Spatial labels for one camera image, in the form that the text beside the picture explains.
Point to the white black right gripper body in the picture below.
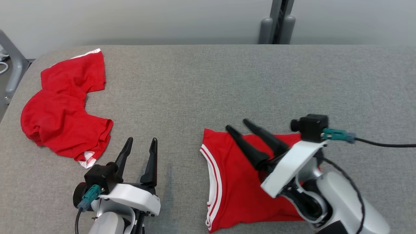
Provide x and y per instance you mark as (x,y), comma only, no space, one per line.
(289,169)

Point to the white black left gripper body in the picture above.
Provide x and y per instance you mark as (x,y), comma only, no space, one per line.
(136,198)

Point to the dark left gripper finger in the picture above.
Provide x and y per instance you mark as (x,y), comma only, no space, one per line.
(123,159)
(151,169)

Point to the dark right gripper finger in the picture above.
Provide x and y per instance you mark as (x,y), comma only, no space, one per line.
(269,138)
(250,149)

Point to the red shorts white stripes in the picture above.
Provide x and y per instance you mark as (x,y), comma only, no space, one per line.
(234,188)

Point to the red basketball jersey white trim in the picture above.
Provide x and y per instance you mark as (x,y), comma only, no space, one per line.
(61,113)

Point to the grey partition foot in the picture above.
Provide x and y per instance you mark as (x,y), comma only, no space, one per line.
(288,29)

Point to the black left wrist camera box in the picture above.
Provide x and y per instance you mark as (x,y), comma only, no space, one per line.
(99,177)

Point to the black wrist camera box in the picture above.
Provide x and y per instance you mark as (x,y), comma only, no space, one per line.
(99,177)
(312,126)

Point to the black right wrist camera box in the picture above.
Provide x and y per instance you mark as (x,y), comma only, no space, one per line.
(312,126)

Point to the grey partition joint rail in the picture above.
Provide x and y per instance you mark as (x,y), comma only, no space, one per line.
(276,13)

